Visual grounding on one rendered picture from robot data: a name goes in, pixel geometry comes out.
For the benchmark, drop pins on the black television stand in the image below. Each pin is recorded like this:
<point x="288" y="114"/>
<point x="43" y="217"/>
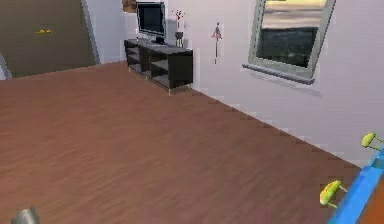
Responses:
<point x="166" y="63"/>

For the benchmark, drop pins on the vase with red twigs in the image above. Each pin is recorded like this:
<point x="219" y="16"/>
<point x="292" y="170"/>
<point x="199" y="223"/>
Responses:
<point x="179" y="20"/>

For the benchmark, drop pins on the black television set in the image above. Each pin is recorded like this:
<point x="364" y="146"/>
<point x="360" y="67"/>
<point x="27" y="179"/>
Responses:
<point x="151" y="19"/>

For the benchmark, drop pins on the grey framed window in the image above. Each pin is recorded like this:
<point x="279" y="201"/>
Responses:
<point x="286" y="36"/>

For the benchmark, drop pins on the framed picture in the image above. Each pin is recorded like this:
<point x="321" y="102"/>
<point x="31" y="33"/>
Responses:
<point x="129" y="5"/>

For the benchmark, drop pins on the brown room door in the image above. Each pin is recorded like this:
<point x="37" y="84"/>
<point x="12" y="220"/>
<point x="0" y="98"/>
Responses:
<point x="46" y="50"/>

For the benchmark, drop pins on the blue furniture with yellow knobs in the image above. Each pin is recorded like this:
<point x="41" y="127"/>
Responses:
<point x="360" y="193"/>

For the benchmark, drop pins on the grey metal cylinder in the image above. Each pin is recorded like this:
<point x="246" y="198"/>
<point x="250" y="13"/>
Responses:
<point x="26" y="216"/>

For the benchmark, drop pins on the red wall ornament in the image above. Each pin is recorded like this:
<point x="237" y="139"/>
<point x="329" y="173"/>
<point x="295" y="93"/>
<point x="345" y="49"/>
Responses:
<point x="216" y="36"/>

